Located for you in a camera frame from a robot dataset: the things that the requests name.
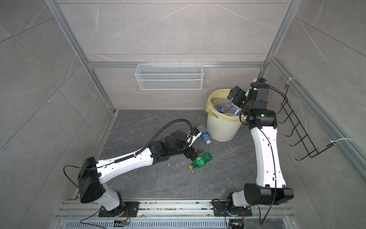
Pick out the clear bottle blue label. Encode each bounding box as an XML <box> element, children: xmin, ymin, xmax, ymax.
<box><xmin>197</xmin><ymin>125</ymin><xmax>212</xmax><ymax>145</ymax></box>

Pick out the green sprite bottle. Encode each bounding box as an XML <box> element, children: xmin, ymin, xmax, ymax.
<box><xmin>189</xmin><ymin>152</ymin><xmax>213</xmax><ymax>170</ymax></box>

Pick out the pocari sweat bottle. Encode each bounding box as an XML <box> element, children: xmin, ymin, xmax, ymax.
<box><xmin>216</xmin><ymin>106</ymin><xmax>226</xmax><ymax>114</ymax></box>

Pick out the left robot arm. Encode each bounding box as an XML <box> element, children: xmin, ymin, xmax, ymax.
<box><xmin>78</xmin><ymin>128</ymin><xmax>201</xmax><ymax>217</ymax></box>

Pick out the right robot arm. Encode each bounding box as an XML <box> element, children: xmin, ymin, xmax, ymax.
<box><xmin>226</xmin><ymin>78</ymin><xmax>294</xmax><ymax>210</ymax></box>

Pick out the white bin with yellow bag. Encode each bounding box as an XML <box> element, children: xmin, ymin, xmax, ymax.
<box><xmin>206</xmin><ymin>89</ymin><xmax>243</xmax><ymax>142</ymax></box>

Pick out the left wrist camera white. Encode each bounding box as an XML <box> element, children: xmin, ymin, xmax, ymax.
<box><xmin>187</xmin><ymin>127</ymin><xmax>202</xmax><ymax>147</ymax></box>

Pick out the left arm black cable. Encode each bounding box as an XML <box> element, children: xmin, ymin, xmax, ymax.
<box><xmin>134</xmin><ymin>118</ymin><xmax>194</xmax><ymax>156</ymax></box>

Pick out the black wire hook rack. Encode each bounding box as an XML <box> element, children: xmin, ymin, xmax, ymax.
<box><xmin>276</xmin><ymin>85</ymin><xmax>336</xmax><ymax>161</ymax></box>

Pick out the white wire mesh basket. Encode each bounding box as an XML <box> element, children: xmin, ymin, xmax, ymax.
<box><xmin>135</xmin><ymin>64</ymin><xmax>204</xmax><ymax>90</ymax></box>

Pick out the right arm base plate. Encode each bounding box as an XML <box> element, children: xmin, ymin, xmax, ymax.
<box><xmin>211</xmin><ymin>199</ymin><xmax>252</xmax><ymax>217</ymax></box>

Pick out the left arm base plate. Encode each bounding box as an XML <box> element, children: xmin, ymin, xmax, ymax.
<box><xmin>98</xmin><ymin>201</ymin><xmax>140</xmax><ymax>218</ymax></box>

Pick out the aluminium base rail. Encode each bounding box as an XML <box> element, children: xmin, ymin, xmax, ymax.
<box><xmin>51</xmin><ymin>199</ymin><xmax>298</xmax><ymax>229</ymax></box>

